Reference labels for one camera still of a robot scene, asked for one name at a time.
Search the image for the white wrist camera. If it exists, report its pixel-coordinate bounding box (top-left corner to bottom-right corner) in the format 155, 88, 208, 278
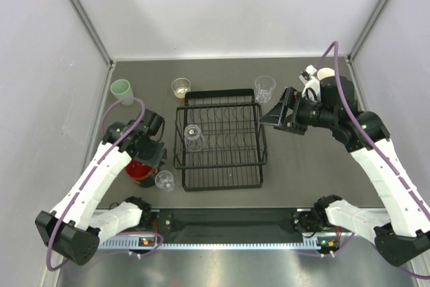
143, 110, 165, 142
299, 65, 320, 102

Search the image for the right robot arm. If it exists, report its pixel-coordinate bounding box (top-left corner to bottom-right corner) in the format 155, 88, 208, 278
259, 76, 429, 267

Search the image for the mint green plastic cup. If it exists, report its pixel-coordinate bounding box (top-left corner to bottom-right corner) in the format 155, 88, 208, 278
110, 79, 134, 106

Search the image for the red and black skull mug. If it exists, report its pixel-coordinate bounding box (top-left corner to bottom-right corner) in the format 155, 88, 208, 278
125, 161, 158, 188

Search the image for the small clear glass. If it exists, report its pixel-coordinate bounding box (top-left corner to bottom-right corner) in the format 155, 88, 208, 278
183, 124, 205, 152
155, 170, 175, 192

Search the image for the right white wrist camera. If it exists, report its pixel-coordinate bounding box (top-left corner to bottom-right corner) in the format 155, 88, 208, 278
299, 65, 320, 102

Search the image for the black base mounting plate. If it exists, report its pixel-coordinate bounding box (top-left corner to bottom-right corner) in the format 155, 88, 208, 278
151, 208, 302, 243

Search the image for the clear faceted glass tumbler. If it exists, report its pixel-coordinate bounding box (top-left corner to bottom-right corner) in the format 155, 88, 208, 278
255, 75, 276, 104

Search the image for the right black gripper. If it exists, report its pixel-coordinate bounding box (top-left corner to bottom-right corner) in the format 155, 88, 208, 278
259, 87, 336, 134

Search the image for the light blue ceramic mug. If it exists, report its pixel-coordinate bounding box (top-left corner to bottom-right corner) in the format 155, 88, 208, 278
316, 67, 335, 81

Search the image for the slotted aluminium cable duct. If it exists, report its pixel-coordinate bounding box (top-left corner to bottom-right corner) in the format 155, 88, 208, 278
98, 235, 340, 251

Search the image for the black wire dish rack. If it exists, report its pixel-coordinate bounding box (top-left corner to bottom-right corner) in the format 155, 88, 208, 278
173, 89, 267, 192

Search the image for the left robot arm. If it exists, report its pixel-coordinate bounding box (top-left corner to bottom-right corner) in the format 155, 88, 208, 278
35, 110, 167, 271

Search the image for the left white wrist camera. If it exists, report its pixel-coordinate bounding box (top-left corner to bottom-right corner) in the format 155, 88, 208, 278
143, 110, 165, 142

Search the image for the small steel cup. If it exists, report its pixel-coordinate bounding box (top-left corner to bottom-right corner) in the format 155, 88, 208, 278
171, 78, 191, 102

